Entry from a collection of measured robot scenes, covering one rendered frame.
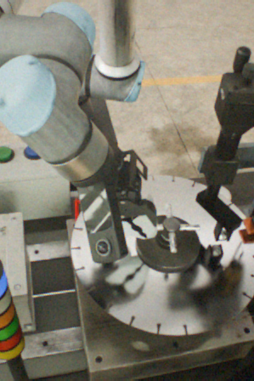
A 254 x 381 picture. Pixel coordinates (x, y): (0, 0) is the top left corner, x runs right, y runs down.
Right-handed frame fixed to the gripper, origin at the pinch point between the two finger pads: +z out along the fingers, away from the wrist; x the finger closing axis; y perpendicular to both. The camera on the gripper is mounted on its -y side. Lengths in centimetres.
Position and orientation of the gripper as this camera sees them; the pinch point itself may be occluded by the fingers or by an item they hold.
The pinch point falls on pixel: (148, 236)
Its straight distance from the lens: 68.4
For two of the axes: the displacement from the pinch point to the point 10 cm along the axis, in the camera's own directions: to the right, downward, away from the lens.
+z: 4.6, 5.0, 7.4
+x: -8.8, 1.8, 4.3
